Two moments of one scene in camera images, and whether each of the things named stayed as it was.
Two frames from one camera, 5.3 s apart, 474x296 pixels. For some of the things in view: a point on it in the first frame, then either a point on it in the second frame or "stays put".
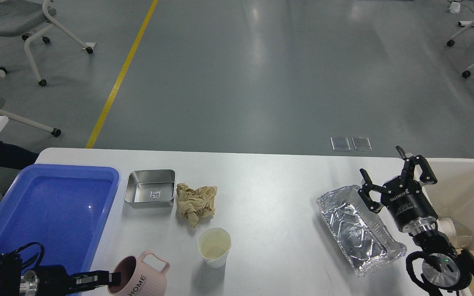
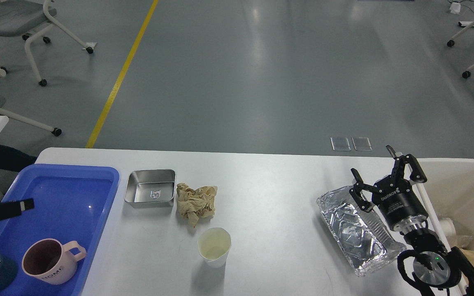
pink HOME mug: [138, 278] to [49, 260]
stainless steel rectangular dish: [150, 188] stays put
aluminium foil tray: [360, 233] stays put
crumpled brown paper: [195, 204] stays put
